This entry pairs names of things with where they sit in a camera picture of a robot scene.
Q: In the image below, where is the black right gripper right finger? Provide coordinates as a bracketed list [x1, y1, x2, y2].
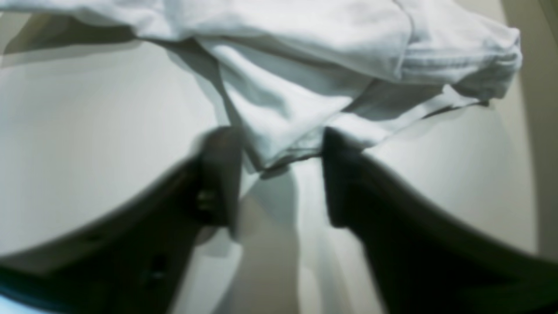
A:
[322, 127, 558, 314]

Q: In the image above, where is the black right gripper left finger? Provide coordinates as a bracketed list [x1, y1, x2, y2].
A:
[1, 126, 242, 314]

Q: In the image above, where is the white t-shirt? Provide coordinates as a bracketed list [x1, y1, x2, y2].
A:
[1, 0, 523, 168]

